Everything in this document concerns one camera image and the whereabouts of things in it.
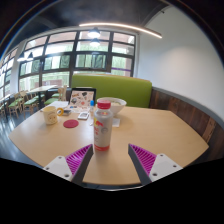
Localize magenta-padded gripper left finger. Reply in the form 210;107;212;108
43;143;94;186

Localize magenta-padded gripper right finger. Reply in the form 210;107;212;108
128;143;184;186

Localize red-capped clear drink bottle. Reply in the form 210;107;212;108
92;99;114;152

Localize flat round red coaster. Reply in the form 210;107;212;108
62;119;80;129

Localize open white paper booklet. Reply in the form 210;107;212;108
48;100;70;110

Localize small blue-capped bottle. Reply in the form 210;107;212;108
89;99;96;118

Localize black laptop with stickers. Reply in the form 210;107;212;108
68;87;97;113

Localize white bowl with food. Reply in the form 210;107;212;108
96;96;128;117

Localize wooden green-seated chairs group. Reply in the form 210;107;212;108
0;84;68;118

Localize wooden dining table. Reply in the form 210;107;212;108
27;84;58;108

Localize green upholstered bench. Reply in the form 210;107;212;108
70;73;153;108

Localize black pendant lamps group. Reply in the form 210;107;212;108
16;27;102;63

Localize long linear ceiling light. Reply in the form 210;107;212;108
78;21;163;39

